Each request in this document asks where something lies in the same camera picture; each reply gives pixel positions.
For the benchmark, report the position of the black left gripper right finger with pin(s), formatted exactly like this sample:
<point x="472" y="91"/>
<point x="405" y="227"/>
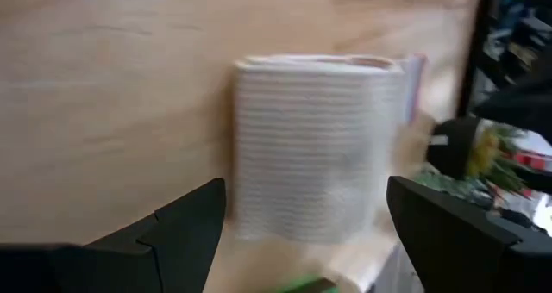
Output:
<point x="466" y="250"/>

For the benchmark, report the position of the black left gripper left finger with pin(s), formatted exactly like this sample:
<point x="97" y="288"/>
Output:
<point x="151" y="258"/>

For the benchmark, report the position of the potted succulent plant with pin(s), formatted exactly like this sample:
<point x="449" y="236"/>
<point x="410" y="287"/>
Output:
<point x="453" y="148"/>

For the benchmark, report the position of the red corner clamp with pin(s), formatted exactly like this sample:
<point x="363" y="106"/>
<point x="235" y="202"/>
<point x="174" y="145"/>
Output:
<point x="532" y="160"/>

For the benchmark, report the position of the green and black square tray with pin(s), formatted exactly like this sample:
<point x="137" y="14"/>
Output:
<point x="308" y="285"/>

